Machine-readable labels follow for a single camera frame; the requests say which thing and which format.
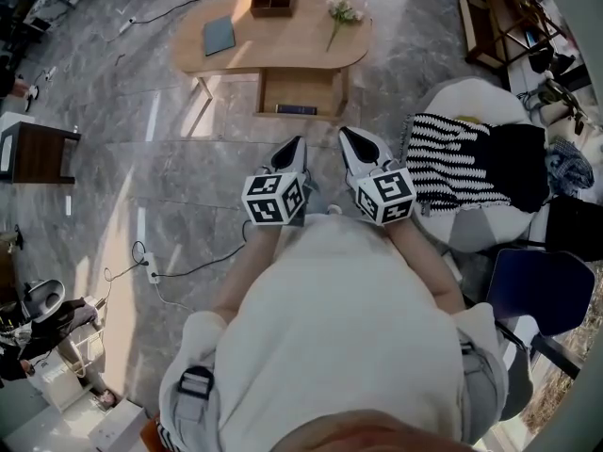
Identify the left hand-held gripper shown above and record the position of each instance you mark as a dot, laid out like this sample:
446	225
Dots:
273	200

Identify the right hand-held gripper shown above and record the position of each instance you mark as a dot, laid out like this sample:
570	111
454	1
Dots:
386	193

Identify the wooden drawer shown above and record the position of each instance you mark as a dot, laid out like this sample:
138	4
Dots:
299	87

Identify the person's right forearm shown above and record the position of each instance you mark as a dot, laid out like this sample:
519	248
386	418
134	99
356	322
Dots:
424	262

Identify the person's left forearm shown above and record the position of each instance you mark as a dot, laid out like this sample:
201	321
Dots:
247	257

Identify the wooden coffee table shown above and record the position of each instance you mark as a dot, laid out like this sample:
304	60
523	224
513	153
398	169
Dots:
282	40

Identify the dark blue book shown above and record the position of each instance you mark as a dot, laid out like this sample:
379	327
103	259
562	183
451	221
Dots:
297	109

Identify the person's legs in jeans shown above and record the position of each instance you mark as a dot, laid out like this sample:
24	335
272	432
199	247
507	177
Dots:
318	203

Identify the person's white right shoe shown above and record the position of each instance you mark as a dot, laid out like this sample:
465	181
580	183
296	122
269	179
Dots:
334	209

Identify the black and white striped blanket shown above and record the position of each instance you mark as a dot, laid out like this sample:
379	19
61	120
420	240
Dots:
452	163

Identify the small yellow object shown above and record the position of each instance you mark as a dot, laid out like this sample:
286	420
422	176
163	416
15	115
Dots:
466	118

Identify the white round armchair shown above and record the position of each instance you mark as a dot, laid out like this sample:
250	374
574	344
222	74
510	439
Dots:
471	97

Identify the white artificial flower bunch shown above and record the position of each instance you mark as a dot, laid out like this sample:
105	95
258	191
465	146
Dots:
344	14

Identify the blue-grey notebook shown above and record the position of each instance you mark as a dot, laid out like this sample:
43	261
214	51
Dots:
219	36

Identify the black cloth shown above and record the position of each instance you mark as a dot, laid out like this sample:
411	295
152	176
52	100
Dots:
520	167

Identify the brown wooden organizer box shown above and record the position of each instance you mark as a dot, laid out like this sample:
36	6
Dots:
273	0

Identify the white power strip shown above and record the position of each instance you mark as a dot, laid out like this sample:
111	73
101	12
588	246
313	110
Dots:
127	25
151	266

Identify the person's cream shirt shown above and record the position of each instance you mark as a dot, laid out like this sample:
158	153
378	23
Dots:
339	337

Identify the wooden rattan shelf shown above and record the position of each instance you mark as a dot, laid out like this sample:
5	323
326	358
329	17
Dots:
509	17

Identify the blue patterned cloth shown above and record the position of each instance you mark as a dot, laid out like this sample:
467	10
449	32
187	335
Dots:
570	165

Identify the black bag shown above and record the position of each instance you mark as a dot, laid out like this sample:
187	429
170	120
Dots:
575	229

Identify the dark blue chair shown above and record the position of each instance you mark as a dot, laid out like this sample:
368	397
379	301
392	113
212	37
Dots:
542	290

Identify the dark wooden side table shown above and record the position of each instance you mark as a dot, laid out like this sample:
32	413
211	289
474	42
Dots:
40	153

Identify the white box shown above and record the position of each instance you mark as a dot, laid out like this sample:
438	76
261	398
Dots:
118	426

